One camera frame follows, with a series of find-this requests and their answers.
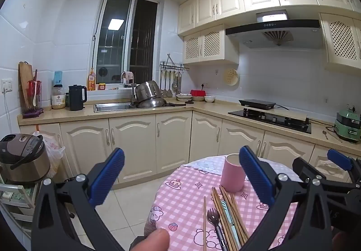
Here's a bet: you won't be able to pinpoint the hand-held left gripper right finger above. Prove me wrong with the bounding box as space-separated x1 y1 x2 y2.
238 146 331 251

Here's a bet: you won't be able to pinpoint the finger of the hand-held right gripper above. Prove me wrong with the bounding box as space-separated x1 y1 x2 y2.
292 157 361 193
326 148 361 184

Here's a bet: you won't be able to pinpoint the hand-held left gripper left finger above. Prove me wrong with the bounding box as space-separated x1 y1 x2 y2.
31 147 126 251

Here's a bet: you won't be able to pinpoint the pink cup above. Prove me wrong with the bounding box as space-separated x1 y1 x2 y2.
220 153 245 193

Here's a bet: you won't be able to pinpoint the mint green utensil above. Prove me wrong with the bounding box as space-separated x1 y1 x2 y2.
221 200 241 251

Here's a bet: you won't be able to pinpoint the bundle of wooden chopsticks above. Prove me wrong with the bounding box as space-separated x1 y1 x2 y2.
211 185 250 251

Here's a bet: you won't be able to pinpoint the person's left hand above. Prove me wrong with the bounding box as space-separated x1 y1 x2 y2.
132 228 171 251

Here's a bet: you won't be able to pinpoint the green kitchen appliance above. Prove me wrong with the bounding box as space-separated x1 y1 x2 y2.
333 105 361 144

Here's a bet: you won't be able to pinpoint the cream lower cabinets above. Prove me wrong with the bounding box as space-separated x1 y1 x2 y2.
19 111 361 185

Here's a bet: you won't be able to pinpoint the white fluffy cloth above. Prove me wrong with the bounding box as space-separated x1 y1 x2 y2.
180 156 226 175

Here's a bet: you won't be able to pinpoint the black gas stove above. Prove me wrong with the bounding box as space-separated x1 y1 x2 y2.
228 109 312 135

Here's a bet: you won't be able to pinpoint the plastic bag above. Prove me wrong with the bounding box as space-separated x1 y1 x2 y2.
32 131 66 179

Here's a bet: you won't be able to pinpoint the steel sink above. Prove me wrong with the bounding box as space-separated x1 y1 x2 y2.
94 102 185 113

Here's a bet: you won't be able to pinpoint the pink checked tablecloth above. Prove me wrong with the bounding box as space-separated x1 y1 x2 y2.
144 155 299 251

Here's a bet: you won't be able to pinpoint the beige countertop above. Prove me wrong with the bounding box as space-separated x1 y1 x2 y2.
17 99 361 148

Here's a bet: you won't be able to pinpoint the black kettle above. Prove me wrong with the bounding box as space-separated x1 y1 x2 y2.
68 85 88 111

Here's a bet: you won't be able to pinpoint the brown rice cooker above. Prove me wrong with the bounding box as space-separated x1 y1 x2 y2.
0 133 51 184

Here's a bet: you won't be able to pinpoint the steel basin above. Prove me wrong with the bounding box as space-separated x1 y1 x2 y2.
135 97 167 109

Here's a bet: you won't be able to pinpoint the metal faucet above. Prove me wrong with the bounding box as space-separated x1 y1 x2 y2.
121 71 137 105

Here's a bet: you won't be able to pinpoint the white storage rack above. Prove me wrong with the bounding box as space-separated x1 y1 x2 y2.
0 175 43 237

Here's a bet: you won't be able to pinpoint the white label jar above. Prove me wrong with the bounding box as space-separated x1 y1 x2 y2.
51 84 67 110

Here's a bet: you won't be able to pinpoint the tilted steel pot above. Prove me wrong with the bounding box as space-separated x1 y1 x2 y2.
135 80 164 101

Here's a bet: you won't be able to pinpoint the orange bottle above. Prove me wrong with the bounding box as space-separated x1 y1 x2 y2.
87 68 97 91

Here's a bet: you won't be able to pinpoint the round yellow strainer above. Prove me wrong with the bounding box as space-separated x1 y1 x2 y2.
223 68 240 86

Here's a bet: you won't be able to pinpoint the purple utensil drainer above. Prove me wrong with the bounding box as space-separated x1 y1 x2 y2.
23 69 44 119

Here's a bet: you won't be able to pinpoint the cream lattice door cabinet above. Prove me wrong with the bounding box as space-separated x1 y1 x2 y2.
183 24 240 65
319 13 361 73

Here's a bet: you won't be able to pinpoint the wooden cutting board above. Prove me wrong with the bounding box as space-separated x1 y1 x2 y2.
19 62 35 110

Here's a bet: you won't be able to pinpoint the window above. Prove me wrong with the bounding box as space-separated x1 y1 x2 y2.
93 0 159 87

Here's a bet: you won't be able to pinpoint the range hood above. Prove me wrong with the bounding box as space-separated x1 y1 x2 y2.
225 10 323 49

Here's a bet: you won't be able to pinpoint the wall utensil rack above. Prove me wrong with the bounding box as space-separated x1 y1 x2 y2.
159 54 190 72

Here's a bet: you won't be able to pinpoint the white wall socket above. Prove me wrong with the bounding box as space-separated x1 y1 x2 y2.
1 79 14 93

